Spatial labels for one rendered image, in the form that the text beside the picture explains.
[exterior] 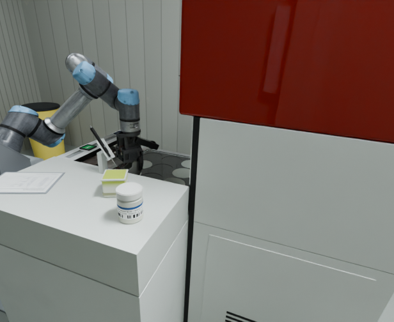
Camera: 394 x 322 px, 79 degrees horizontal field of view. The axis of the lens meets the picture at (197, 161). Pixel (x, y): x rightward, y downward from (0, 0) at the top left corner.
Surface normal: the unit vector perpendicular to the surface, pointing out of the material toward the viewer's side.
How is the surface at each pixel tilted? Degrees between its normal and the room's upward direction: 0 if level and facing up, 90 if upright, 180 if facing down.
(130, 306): 90
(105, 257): 90
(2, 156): 90
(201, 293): 90
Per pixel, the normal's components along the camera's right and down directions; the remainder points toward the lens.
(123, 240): 0.05, -0.91
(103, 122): -0.31, 0.37
